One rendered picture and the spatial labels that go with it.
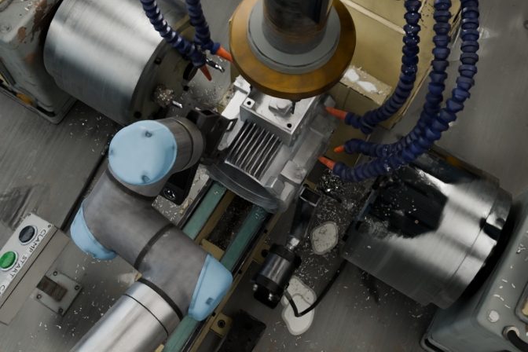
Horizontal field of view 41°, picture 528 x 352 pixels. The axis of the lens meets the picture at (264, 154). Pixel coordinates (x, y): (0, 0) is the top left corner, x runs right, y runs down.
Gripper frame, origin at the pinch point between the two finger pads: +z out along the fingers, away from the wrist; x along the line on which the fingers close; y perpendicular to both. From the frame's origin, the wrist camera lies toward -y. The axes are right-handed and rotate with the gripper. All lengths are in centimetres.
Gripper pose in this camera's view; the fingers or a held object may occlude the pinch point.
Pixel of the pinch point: (215, 141)
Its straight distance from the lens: 120.9
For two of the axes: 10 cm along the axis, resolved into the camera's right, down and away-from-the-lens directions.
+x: -8.5, -5.0, 1.5
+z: 2.4, -1.1, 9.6
